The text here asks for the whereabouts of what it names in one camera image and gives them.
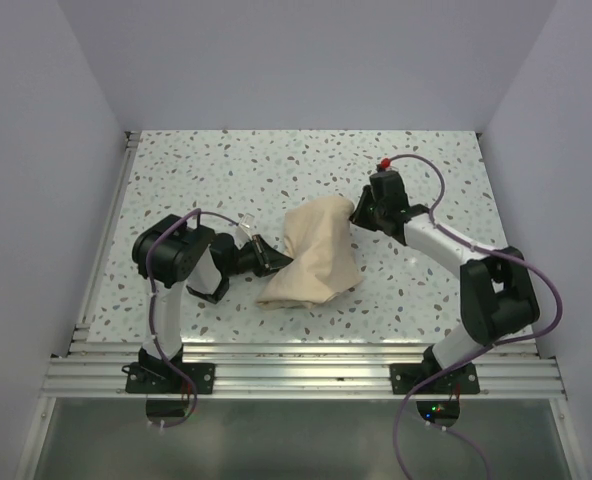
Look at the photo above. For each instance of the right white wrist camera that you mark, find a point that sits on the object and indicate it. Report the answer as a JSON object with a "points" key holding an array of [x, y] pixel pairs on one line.
{"points": [[385, 167]]}

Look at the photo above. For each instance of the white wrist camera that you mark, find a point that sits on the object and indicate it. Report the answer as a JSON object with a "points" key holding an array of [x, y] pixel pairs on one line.
{"points": [[385, 167], [245, 228]]}

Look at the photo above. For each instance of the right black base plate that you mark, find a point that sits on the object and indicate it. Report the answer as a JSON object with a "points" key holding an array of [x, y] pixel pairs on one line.
{"points": [[405, 376]]}

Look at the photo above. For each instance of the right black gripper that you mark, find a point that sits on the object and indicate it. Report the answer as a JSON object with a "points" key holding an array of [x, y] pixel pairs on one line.
{"points": [[359, 217]]}

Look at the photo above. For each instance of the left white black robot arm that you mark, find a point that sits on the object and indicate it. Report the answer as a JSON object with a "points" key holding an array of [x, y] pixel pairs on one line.
{"points": [[181, 255]]}

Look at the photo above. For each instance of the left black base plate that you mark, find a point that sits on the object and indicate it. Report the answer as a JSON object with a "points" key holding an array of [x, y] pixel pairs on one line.
{"points": [[158, 378]]}

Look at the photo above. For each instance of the beige cloth wrap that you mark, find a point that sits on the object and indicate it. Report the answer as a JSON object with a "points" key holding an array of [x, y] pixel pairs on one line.
{"points": [[317, 239]]}

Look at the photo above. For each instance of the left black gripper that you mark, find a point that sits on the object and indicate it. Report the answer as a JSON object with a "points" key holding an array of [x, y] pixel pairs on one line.
{"points": [[267, 258]]}

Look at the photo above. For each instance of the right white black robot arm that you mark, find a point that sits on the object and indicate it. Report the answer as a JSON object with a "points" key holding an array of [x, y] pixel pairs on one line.
{"points": [[497, 297]]}

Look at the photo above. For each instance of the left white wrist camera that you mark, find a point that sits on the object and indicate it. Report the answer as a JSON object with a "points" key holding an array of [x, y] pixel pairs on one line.
{"points": [[245, 228]]}

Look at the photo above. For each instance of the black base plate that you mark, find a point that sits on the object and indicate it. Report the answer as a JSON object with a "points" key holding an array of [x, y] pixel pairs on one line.
{"points": [[405, 376], [158, 378]]}

